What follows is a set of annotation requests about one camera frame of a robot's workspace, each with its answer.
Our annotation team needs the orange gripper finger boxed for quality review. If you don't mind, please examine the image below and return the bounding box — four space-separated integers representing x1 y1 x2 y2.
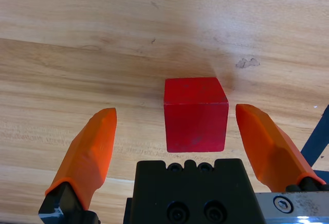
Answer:
235 103 327 193
38 107 118 224

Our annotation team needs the red wooden cube block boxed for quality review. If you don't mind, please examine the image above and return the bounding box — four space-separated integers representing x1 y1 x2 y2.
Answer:
163 77 229 154

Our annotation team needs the black tape square outline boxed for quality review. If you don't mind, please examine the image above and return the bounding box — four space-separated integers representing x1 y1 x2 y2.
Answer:
300 104 329 181

